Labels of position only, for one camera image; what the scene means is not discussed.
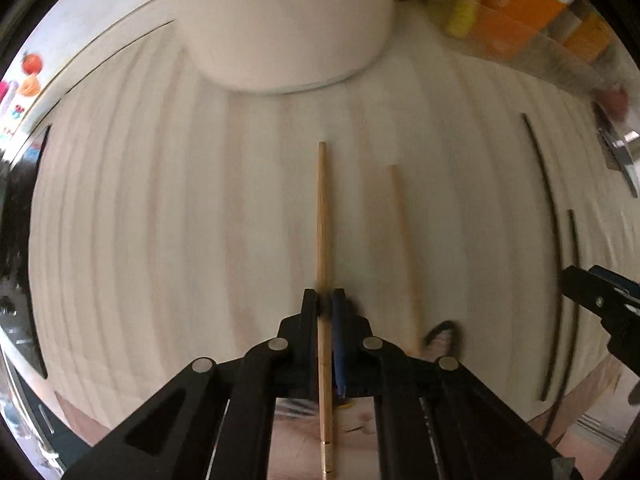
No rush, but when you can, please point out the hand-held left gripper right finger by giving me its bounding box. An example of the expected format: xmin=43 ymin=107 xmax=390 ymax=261
xmin=330 ymin=287 xmax=576 ymax=480

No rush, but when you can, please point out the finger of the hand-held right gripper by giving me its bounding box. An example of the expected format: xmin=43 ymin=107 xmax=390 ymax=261
xmin=561 ymin=265 xmax=640 ymax=373
xmin=589 ymin=265 xmax=640 ymax=298

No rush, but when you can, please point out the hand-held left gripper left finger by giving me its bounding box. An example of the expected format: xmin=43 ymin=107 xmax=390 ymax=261
xmin=62 ymin=287 xmax=321 ymax=480

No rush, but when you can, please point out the dark brown chopstick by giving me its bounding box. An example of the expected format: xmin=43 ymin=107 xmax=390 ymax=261
xmin=545 ymin=208 xmax=581 ymax=438

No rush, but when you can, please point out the light wooden chopstick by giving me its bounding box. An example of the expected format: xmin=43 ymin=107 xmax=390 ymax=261
xmin=386 ymin=164 xmax=424 ymax=356
xmin=316 ymin=141 xmax=337 ymax=473

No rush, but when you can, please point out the beige cylindrical utensil holder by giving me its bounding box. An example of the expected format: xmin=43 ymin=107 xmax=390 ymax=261
xmin=150 ymin=0 xmax=404 ymax=94

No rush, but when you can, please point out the striped cat print tablecloth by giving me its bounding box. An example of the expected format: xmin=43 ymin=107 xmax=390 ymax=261
xmin=27 ymin=0 xmax=640 ymax=480

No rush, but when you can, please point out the red tomato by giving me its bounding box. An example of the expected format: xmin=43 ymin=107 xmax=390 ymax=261
xmin=597 ymin=87 xmax=629 ymax=121

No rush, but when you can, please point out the orange white packet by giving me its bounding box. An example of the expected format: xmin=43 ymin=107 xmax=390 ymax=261
xmin=475 ymin=0 xmax=582 ymax=61

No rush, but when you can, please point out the black gas stove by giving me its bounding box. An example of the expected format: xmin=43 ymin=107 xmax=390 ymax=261
xmin=0 ymin=125 xmax=54 ymax=381

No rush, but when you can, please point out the group of colourful wall stickers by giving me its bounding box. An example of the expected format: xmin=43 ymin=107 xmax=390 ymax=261
xmin=0 ymin=52 xmax=46 ymax=142

